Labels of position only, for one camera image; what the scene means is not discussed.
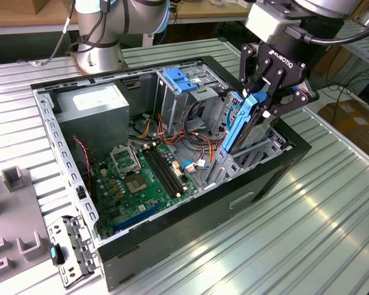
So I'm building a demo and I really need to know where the black blue retainer tab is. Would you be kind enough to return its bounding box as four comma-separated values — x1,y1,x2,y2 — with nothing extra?
50,242,65,266

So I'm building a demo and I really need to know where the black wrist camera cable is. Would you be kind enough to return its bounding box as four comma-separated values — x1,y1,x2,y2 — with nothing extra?
284,26,369,47

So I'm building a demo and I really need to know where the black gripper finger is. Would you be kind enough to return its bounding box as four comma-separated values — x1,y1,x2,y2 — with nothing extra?
263,87,320,120
239,42,273,96

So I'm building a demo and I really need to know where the grey metal disk bay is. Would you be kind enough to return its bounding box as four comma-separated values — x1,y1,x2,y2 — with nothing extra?
201,130,288,190

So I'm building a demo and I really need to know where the hard disk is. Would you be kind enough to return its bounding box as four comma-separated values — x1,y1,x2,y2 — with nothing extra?
220,90,276,157

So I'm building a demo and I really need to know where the metal socket cover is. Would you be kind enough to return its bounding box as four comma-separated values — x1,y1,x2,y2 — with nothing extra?
109,144,141,178

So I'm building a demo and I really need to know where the black case fan red wire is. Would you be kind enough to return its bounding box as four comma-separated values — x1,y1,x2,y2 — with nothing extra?
72,136,95,197

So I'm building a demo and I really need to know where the silver expansion slot retainer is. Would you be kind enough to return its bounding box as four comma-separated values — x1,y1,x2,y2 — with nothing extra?
46,214,99,289

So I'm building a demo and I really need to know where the grey optical drive cage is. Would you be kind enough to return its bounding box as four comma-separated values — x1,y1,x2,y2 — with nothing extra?
155,63,228,136

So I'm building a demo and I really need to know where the grey parts rack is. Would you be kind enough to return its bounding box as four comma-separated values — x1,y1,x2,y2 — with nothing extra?
0,167,61,289

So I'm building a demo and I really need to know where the black cable metal connector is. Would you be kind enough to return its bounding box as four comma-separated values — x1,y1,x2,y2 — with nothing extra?
17,0,77,68

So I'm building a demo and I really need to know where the large flat cardboard box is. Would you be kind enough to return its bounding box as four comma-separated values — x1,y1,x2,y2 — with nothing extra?
318,98,369,154

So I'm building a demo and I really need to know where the green motherboard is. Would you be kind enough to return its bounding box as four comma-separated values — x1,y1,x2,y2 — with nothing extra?
89,143,200,240

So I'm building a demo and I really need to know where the CPU socket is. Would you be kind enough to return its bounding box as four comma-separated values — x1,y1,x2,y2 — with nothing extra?
124,173,149,195

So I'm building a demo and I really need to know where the small blue wire pink connector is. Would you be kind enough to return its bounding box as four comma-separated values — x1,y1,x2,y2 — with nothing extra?
181,159,210,175

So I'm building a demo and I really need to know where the blue expansion slot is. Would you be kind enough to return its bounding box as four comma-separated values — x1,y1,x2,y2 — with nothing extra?
113,202,164,234

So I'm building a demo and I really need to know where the black RAM slot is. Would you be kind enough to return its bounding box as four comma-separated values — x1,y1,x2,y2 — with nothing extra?
153,144,187,193
146,146,180,197
149,145,183,195
142,147,177,199

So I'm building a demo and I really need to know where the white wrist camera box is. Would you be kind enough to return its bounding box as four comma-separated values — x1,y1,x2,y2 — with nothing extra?
244,9,301,44

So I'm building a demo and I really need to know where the metal slat side table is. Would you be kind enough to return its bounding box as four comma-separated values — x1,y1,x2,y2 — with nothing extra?
335,20,369,67

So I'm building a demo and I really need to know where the orange yellow wire bundle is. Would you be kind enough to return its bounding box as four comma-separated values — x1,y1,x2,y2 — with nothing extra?
127,112,230,163

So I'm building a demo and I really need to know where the blue drive cage latch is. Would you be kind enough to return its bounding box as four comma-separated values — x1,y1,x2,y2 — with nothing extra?
164,68,199,95

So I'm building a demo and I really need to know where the black open PC case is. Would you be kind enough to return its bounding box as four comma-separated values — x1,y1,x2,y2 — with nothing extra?
30,55,313,292

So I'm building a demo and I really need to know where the blue data wire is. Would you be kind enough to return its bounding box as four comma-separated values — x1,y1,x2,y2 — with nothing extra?
224,103,242,141

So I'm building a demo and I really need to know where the grey power supply unit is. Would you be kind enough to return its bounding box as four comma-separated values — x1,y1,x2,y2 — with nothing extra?
54,82,130,157

